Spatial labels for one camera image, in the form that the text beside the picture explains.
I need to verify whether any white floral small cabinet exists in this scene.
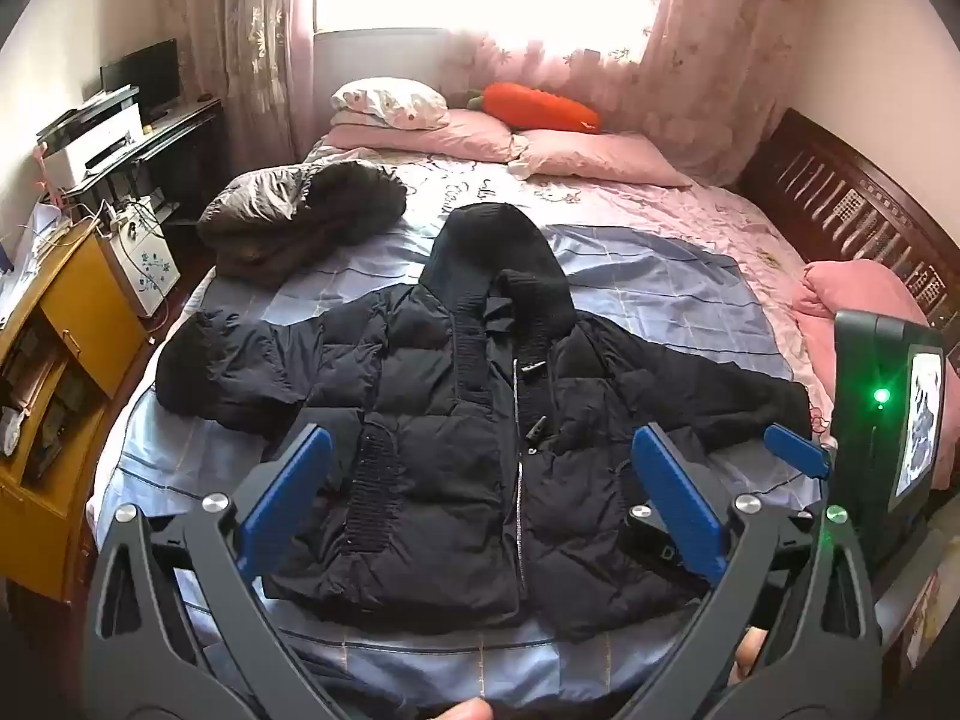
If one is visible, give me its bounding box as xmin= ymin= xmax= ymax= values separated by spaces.
xmin=100 ymin=193 xmax=182 ymax=320

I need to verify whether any white floral pillow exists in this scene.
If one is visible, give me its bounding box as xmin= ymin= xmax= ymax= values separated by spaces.
xmin=331 ymin=76 xmax=449 ymax=128

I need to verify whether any black puffer jacket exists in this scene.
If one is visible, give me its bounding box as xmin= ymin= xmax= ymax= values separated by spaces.
xmin=155 ymin=202 xmax=815 ymax=623

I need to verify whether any brown puffer jacket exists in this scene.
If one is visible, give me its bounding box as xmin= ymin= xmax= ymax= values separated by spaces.
xmin=196 ymin=161 xmax=407 ymax=287

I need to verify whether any pink folded quilt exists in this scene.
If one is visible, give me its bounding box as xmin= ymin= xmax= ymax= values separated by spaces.
xmin=792 ymin=259 xmax=942 ymax=428

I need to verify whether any orange carrot plush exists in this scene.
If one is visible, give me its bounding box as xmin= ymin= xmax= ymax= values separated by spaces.
xmin=466 ymin=82 xmax=605 ymax=136

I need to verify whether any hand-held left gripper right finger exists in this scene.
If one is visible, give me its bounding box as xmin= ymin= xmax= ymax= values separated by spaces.
xmin=600 ymin=422 xmax=886 ymax=720

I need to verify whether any dark wooden headboard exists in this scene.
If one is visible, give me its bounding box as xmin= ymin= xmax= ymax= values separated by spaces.
xmin=731 ymin=106 xmax=960 ymax=372

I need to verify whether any bed with patchwork sheet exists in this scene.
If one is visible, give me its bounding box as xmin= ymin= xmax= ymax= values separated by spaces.
xmin=86 ymin=131 xmax=848 ymax=720

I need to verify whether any black monitor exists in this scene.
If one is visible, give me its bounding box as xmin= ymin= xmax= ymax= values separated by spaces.
xmin=100 ymin=37 xmax=182 ymax=123

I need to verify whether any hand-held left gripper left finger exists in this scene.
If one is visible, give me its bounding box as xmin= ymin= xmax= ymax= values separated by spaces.
xmin=81 ymin=424 xmax=357 ymax=720

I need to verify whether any pink floral curtain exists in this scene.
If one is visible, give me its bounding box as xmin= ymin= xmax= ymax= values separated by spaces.
xmin=441 ymin=0 xmax=837 ymax=185
xmin=157 ymin=0 xmax=320 ymax=162

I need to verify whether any pink pillow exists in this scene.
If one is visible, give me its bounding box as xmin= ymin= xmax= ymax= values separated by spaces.
xmin=508 ymin=127 xmax=692 ymax=188
xmin=326 ymin=108 xmax=528 ymax=164

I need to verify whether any yellow wooden cabinet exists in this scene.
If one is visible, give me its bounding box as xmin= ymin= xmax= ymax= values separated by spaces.
xmin=0 ymin=219 xmax=153 ymax=605

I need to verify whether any white printer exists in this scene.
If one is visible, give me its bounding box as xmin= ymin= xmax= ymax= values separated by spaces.
xmin=36 ymin=85 xmax=147 ymax=190

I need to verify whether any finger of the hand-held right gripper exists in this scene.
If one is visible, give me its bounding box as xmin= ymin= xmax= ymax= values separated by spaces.
xmin=763 ymin=424 xmax=833 ymax=481

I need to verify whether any dark computer desk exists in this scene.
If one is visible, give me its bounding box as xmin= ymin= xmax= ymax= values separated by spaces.
xmin=71 ymin=96 xmax=227 ymax=230

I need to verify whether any person's left hand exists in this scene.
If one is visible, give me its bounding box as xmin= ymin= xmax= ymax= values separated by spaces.
xmin=420 ymin=696 xmax=496 ymax=720

